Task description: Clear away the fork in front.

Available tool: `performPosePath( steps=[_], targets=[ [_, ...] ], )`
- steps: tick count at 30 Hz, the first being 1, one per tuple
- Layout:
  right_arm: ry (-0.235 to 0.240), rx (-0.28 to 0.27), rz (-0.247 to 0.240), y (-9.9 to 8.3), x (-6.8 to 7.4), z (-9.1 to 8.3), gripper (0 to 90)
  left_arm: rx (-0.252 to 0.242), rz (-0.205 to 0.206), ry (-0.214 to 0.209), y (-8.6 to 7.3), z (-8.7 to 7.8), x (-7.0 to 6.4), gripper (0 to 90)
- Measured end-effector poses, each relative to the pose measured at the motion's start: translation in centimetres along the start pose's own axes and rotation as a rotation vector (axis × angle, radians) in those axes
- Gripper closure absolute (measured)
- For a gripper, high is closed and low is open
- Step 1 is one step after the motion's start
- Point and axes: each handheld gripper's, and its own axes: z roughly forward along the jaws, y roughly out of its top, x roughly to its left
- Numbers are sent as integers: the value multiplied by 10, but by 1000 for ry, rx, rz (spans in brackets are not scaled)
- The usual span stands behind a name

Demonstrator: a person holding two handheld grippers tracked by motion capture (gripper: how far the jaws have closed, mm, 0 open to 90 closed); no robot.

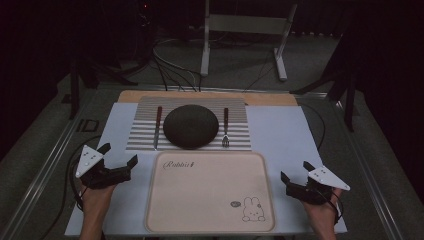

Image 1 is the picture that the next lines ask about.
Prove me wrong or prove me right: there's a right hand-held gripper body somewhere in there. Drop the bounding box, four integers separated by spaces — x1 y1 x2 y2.
285 165 351 205

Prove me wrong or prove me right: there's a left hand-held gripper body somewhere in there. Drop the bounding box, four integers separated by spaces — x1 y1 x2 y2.
75 144 133 190

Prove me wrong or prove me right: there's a person's right hand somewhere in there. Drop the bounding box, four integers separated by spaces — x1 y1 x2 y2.
301 187 344 222

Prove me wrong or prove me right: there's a person's left hand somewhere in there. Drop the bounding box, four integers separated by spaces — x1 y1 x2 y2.
79 181 118 216

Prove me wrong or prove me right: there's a grey striped placemat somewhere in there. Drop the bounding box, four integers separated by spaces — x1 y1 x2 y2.
125 96 253 152

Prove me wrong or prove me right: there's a black tripod stand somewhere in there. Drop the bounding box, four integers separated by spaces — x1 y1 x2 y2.
289 29 359 133
67 58 140 121

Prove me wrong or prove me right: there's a black round plate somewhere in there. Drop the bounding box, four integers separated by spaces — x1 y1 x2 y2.
162 104 220 150

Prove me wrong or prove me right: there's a beige tray with rabbit print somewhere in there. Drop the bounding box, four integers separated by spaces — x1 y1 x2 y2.
144 150 277 234

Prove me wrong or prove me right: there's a grey metal stand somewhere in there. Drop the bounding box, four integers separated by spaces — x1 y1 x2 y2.
199 0 299 82

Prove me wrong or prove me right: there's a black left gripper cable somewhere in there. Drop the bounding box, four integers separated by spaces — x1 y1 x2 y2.
39 134 103 240

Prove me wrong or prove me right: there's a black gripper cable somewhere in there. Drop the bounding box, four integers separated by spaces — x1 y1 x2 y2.
39 134 103 240
313 186 345 225

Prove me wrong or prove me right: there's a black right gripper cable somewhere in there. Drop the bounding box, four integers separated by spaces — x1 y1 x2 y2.
313 186 345 225

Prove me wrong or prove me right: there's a knife with dark red handle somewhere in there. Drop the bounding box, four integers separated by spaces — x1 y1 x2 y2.
152 105 164 150

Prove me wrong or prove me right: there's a thin black table cable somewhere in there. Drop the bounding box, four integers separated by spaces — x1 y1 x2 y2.
297 102 327 152

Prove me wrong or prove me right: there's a fork with dark red handle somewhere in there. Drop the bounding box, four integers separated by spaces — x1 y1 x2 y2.
221 107 231 148

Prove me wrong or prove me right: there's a bundle of floor cables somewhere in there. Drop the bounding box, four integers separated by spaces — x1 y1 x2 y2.
151 37 204 93

